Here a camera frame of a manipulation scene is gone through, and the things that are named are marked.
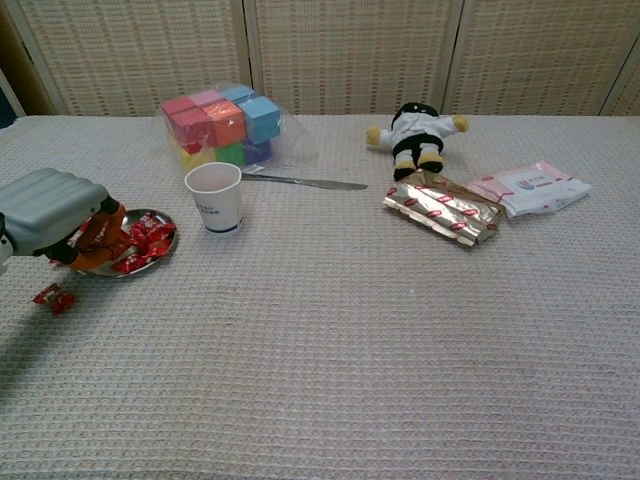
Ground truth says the woven bamboo screen panel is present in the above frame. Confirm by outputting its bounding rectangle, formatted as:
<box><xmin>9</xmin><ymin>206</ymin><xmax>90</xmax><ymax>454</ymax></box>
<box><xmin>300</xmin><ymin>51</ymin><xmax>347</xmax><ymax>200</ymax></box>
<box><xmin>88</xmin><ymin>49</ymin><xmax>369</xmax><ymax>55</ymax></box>
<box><xmin>19</xmin><ymin>0</ymin><xmax>254</xmax><ymax>117</ymax></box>
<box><xmin>599</xmin><ymin>44</ymin><xmax>640</xmax><ymax>117</ymax></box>
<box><xmin>442</xmin><ymin>0</ymin><xmax>640</xmax><ymax>117</ymax></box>
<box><xmin>242</xmin><ymin>0</ymin><xmax>464</xmax><ymax>117</ymax></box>

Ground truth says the orange foam cube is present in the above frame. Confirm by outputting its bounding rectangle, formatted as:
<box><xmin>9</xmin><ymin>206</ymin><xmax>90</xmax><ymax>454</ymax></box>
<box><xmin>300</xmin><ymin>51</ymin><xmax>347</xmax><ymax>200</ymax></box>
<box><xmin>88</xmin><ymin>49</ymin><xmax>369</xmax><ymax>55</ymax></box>
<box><xmin>203</xmin><ymin>101</ymin><xmax>247</xmax><ymax>149</ymax></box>

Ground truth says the white paper cup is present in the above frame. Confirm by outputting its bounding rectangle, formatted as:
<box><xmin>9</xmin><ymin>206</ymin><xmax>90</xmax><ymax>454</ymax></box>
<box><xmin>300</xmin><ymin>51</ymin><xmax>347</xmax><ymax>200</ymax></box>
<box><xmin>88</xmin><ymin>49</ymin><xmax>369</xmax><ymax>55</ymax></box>
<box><xmin>183</xmin><ymin>162</ymin><xmax>245</xmax><ymax>239</ymax></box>

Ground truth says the pink foam cube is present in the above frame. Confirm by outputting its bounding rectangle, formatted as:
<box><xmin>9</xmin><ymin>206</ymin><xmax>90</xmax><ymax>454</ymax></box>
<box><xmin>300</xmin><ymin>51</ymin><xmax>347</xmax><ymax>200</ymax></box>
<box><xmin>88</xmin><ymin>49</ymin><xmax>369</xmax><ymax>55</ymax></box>
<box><xmin>189</xmin><ymin>89</ymin><xmax>225</xmax><ymax>108</ymax></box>

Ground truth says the plush doll in white shirt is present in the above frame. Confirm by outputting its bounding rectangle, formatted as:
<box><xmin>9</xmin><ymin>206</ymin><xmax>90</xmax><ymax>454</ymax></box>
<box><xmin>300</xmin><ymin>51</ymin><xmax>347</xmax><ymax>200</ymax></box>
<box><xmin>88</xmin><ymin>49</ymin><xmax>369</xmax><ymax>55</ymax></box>
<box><xmin>366</xmin><ymin>101</ymin><xmax>471</xmax><ymax>182</ymax></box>

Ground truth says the gold foil snack package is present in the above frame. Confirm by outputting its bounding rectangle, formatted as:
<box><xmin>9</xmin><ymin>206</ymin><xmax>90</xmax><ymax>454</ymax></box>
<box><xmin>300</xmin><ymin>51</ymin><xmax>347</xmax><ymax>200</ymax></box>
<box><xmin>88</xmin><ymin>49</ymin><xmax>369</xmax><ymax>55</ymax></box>
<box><xmin>382</xmin><ymin>169</ymin><xmax>505</xmax><ymax>247</ymax></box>

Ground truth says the brown wooden board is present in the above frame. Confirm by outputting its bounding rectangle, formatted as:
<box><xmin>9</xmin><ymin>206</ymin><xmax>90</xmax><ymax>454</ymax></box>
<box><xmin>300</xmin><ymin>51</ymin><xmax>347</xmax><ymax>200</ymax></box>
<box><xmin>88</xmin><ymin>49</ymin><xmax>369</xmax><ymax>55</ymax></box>
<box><xmin>0</xmin><ymin>4</ymin><xmax>56</xmax><ymax>117</ymax></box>

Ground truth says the beige woven tablecloth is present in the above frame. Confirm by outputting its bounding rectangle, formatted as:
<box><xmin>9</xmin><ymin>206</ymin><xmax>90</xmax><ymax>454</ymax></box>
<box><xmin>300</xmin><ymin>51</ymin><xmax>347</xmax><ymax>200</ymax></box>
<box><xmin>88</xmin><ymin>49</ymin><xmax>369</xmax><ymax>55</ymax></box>
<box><xmin>0</xmin><ymin>113</ymin><xmax>640</xmax><ymax>480</ymax></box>

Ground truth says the light blue foam cube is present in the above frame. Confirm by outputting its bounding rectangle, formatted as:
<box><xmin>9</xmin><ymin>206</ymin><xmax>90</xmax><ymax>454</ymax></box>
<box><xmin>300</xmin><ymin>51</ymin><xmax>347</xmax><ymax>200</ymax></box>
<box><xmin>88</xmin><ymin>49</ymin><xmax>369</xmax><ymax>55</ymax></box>
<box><xmin>238</xmin><ymin>96</ymin><xmax>282</xmax><ymax>144</ymax></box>
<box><xmin>221</xmin><ymin>84</ymin><xmax>257</xmax><ymax>104</ymax></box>

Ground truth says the pink white wet wipes pack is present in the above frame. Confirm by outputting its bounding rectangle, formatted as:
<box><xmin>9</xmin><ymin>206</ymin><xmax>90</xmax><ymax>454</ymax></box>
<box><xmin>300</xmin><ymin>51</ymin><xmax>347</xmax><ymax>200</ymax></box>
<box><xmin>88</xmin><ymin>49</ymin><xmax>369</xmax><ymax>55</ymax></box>
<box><xmin>467</xmin><ymin>159</ymin><xmax>594</xmax><ymax>220</ymax></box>

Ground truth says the stray red candy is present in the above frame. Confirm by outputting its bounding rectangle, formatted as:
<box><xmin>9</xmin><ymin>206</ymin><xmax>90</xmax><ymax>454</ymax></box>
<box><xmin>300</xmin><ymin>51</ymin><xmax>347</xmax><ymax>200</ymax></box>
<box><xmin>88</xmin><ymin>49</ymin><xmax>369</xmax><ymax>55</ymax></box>
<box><xmin>32</xmin><ymin>283</ymin><xmax>77</xmax><ymax>316</ymax></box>

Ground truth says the purple foam cube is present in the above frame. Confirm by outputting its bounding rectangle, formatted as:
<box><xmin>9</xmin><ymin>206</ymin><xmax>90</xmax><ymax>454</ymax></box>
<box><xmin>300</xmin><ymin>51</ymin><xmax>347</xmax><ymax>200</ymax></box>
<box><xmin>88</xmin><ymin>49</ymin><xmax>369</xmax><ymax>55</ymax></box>
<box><xmin>243</xmin><ymin>138</ymin><xmax>274</xmax><ymax>164</ymax></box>

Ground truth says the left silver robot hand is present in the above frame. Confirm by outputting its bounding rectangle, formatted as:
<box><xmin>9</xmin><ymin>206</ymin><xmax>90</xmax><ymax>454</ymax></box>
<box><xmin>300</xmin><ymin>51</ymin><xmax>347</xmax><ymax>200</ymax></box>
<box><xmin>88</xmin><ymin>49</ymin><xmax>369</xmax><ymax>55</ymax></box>
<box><xmin>0</xmin><ymin>167</ymin><xmax>127</xmax><ymax>274</ymax></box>

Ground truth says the red foam cube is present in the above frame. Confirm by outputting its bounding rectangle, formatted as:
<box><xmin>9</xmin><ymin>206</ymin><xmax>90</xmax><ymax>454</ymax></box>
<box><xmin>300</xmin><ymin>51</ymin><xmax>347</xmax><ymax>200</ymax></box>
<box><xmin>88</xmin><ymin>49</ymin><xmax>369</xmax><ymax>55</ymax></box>
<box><xmin>169</xmin><ymin>107</ymin><xmax>217</xmax><ymax>151</ymax></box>
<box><xmin>159</xmin><ymin>96</ymin><xmax>200</xmax><ymax>121</ymax></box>

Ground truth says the green foam cube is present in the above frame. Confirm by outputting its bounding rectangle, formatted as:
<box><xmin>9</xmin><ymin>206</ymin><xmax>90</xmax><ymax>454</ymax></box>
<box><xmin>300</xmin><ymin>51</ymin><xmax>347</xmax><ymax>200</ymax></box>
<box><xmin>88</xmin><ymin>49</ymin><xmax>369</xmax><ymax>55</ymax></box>
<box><xmin>214</xmin><ymin>143</ymin><xmax>247</xmax><ymax>167</ymax></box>

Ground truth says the round metal plate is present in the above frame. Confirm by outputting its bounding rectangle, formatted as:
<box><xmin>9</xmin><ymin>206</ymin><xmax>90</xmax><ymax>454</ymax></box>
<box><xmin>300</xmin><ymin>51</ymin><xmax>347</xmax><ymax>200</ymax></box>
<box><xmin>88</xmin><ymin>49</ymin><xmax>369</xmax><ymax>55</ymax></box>
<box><xmin>69</xmin><ymin>208</ymin><xmax>179</xmax><ymax>279</ymax></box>

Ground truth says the pile of red candies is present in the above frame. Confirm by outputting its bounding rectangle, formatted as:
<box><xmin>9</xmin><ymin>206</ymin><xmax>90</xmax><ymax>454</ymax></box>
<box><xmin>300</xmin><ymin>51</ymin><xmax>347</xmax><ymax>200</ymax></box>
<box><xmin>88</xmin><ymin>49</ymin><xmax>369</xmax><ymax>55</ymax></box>
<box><xmin>67</xmin><ymin>212</ymin><xmax>177</xmax><ymax>275</ymax></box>

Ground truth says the clear plastic bag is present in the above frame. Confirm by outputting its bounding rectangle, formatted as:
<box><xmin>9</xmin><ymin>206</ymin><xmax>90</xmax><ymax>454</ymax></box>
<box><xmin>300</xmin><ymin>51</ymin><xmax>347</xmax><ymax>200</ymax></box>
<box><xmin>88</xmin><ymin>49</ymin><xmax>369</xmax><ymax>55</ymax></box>
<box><xmin>152</xmin><ymin>82</ymin><xmax>321</xmax><ymax>174</ymax></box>

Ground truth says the yellow foam cube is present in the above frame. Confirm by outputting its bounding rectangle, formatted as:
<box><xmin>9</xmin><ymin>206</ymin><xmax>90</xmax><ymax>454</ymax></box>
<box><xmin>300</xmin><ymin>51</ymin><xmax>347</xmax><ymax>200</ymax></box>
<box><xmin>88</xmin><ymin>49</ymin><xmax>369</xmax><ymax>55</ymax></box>
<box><xmin>179</xmin><ymin>144</ymin><xmax>217</xmax><ymax>171</ymax></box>

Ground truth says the silver table knife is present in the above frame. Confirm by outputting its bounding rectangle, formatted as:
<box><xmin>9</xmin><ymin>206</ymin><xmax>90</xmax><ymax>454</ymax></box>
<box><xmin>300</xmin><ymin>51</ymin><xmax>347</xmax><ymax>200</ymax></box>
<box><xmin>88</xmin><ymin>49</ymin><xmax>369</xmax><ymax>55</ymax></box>
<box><xmin>239</xmin><ymin>172</ymin><xmax>369</xmax><ymax>192</ymax></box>

